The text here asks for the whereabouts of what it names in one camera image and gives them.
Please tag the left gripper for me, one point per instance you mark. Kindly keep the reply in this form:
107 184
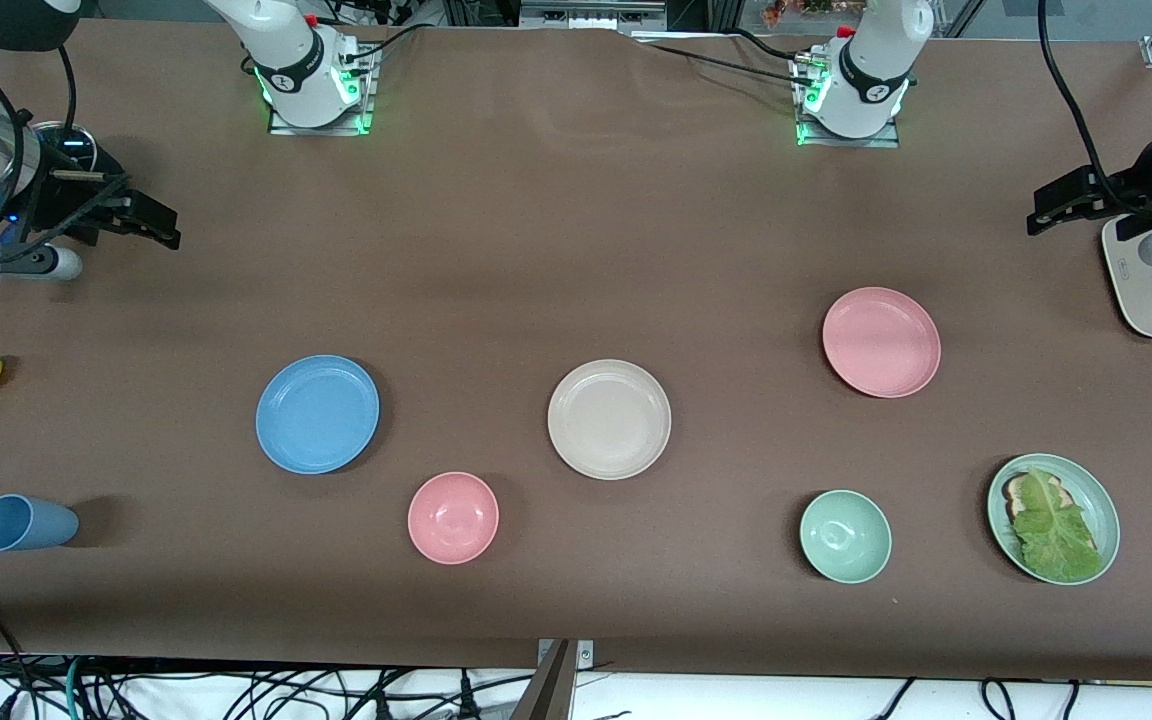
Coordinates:
1128 188

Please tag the blue cup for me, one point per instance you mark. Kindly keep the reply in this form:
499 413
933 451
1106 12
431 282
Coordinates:
26 523

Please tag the blue plate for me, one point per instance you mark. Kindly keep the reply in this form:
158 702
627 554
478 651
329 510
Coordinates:
317 414

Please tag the aluminium frame profile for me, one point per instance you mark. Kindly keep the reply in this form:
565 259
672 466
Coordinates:
591 12

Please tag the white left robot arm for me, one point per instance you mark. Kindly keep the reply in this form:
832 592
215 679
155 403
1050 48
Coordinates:
871 70

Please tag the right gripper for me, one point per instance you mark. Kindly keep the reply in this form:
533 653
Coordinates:
64 203

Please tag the green bowl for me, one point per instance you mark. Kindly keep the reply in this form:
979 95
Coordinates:
845 536

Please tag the beige plate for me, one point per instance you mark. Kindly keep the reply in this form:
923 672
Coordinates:
609 419

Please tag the pink plate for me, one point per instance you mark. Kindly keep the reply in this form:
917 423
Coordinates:
881 342

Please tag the green plate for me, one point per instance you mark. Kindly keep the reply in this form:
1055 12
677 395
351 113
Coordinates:
1101 500

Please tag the brown camera stand bar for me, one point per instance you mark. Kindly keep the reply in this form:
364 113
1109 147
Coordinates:
548 690

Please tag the green lettuce leaf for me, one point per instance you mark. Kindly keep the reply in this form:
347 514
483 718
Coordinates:
1056 535

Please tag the toasted bread slice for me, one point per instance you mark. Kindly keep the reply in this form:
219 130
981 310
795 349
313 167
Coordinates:
1016 492

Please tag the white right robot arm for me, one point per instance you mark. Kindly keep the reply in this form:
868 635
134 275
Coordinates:
296 70

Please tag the small metal bracket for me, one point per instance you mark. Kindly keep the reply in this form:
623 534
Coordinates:
586 655

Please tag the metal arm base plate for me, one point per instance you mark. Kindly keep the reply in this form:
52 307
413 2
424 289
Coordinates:
891 135
366 100

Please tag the pink bowl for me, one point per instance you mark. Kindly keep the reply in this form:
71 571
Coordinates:
453 518

